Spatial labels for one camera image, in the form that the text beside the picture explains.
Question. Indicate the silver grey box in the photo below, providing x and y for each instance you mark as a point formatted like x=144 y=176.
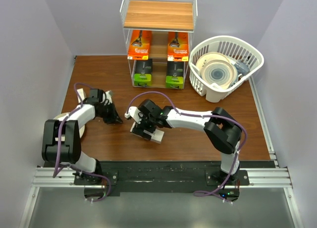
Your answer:
x=159 y=135

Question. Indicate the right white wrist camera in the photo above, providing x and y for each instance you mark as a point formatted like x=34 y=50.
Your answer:
x=134 y=113

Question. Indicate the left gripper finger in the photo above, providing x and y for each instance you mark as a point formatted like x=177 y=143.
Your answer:
x=115 y=113
x=111 y=120

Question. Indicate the white small box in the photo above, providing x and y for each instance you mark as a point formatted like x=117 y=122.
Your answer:
x=80 y=95

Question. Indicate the orange razor box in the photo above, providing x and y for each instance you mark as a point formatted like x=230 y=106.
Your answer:
x=140 y=44
x=178 y=47

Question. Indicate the cream plate on table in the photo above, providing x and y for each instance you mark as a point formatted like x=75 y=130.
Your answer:
x=60 y=117

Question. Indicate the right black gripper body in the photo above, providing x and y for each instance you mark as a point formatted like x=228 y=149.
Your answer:
x=148 y=121

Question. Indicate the blue ringed plate in basket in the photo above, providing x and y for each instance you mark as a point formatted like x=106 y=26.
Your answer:
x=219 y=72

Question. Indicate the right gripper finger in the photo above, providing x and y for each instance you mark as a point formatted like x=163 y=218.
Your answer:
x=149 y=133
x=138 y=131

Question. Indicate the black green razor box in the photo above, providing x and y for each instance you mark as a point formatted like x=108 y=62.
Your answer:
x=174 y=75
x=143 y=73

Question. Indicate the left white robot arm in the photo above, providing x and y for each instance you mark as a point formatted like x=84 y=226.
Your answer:
x=69 y=152

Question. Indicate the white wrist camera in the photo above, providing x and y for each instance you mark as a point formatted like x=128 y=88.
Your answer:
x=134 y=113
x=108 y=97

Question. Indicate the white wire wooden shelf unit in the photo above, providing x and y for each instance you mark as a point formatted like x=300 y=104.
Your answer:
x=160 y=17

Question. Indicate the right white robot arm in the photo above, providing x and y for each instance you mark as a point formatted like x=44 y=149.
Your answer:
x=220 y=128

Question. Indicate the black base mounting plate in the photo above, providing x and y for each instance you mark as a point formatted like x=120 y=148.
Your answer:
x=162 y=176

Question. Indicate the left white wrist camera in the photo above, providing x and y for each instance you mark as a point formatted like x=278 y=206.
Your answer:
x=108 y=97

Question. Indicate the aluminium frame rail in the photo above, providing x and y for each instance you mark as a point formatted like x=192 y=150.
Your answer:
x=261 y=197

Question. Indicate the grey object in basket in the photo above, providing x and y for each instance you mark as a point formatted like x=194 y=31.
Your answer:
x=242 y=68

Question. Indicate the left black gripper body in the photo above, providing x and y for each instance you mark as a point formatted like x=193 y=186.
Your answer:
x=106 y=111

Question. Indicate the white plastic slatted basket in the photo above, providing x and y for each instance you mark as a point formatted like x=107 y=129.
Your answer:
x=234 y=49

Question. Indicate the cream plate in basket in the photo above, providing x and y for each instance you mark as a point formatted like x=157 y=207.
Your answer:
x=210 y=56

